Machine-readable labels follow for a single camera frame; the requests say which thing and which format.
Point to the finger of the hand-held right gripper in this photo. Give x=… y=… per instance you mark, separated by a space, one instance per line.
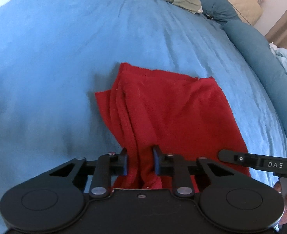
x=227 y=156

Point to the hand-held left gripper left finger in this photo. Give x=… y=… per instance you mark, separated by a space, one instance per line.
x=125 y=163

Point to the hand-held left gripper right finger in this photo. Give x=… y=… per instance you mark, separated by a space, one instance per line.
x=155 y=162

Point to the red knit sweater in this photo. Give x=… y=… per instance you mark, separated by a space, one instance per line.
x=172 y=112

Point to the teal long pillow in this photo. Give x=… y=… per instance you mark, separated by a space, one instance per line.
x=262 y=63

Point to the blue bed sheet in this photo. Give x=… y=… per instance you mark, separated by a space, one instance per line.
x=50 y=65

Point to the beige curtain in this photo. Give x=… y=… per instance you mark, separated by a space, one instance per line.
x=284 y=24

